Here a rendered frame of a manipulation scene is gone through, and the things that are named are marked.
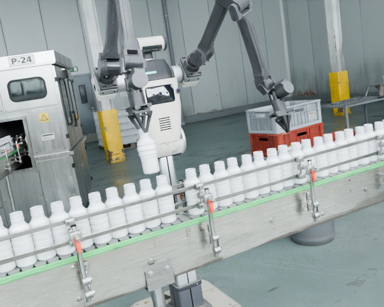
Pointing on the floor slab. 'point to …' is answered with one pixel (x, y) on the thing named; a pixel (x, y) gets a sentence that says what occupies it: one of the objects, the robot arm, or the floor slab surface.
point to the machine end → (37, 133)
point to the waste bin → (316, 235)
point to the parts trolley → (360, 104)
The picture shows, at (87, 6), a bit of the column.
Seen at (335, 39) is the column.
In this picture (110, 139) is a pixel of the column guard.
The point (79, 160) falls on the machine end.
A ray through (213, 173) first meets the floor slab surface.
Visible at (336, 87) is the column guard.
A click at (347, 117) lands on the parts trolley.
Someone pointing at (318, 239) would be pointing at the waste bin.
